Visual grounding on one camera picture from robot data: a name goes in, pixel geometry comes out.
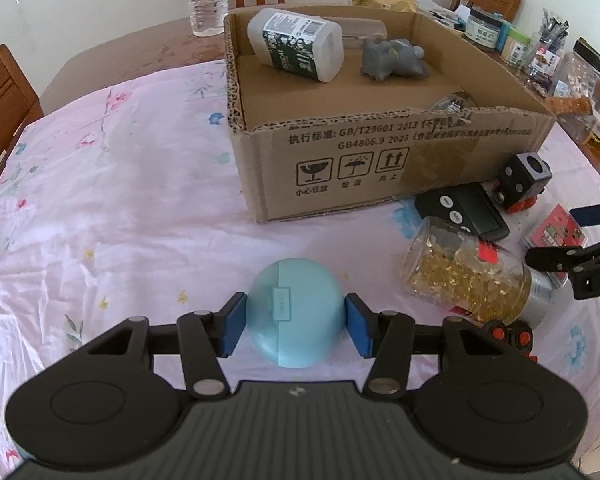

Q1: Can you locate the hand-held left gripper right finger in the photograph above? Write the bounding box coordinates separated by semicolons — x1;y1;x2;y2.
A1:
344;293;523;402

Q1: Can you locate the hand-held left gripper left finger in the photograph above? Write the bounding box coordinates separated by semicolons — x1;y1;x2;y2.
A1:
80;291;249;402

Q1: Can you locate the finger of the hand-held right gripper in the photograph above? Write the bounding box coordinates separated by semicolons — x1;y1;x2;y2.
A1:
570;196;600;228
524;232;600;273

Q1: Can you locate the small plastic packet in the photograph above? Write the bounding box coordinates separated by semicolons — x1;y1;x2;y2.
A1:
524;203;592;288

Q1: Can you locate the light blue earbuds case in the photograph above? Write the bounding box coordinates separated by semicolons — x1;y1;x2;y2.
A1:
245;257;349;368

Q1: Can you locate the brown cardboard box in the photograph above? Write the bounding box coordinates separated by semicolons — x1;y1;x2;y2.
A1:
223;4;557;225

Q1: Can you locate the grey rubber animal toy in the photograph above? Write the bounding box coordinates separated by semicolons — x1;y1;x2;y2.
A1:
360;37;431;82

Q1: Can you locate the white plastic bottle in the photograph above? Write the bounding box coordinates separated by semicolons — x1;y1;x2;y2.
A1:
246;7;345;83

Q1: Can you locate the black cube toy car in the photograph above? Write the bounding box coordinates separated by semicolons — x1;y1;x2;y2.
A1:
495;152;553;215

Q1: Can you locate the black remote device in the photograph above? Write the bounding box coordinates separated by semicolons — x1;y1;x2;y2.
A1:
414;183;511;242

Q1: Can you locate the jar of golden capsules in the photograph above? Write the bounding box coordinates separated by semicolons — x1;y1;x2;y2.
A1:
402;215;553;333

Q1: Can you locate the small orange box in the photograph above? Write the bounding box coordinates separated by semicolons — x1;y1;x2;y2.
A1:
547;95;593;116

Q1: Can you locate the large clear jar black lid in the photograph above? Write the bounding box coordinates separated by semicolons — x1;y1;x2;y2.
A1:
545;37;600;131

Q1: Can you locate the pen holder with pens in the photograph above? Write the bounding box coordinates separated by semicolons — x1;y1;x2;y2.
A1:
522;8;571;92

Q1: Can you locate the pink floral tablecloth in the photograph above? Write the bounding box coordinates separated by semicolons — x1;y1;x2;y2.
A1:
0;57;600;461

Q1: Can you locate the small green jar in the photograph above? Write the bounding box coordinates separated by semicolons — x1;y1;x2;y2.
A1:
500;27;533;68

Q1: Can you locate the dark jar with green label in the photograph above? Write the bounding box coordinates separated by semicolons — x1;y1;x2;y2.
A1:
464;7;506;52

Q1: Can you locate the stack of papers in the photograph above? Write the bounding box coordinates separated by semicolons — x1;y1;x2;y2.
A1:
420;2;468;31

